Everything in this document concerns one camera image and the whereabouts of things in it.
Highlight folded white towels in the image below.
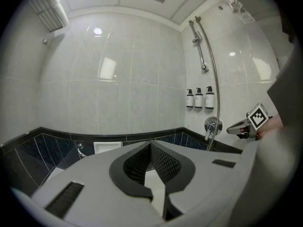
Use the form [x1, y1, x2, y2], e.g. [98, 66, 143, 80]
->
[47, 0, 70, 28]

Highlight white soap dish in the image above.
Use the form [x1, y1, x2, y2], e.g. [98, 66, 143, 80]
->
[93, 141, 123, 155]

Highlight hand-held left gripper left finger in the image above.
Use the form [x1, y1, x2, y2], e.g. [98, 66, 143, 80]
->
[30, 140, 154, 224]

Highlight chrome grab bar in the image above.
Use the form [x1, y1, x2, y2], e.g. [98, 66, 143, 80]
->
[77, 143, 87, 159]

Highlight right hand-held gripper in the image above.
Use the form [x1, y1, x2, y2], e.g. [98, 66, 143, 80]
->
[226, 102, 269, 143]

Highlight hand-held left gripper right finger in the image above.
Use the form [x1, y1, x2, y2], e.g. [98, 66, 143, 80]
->
[150, 140, 245, 227]

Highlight person's right forearm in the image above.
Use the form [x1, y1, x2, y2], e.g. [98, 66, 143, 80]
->
[259, 114, 285, 137]

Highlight chrome shower slide rail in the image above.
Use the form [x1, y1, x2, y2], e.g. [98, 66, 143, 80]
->
[188, 19, 209, 72]

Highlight white bathtub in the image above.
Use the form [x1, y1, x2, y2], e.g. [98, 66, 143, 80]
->
[49, 166, 66, 182]

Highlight small-print white wall sign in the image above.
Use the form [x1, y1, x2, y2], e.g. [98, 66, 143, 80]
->
[239, 13, 255, 24]

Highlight chrome mixer valve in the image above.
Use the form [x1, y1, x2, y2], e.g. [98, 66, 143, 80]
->
[204, 115, 223, 140]

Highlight metal shower hose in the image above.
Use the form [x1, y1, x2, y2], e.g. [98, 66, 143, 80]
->
[195, 15, 221, 151]

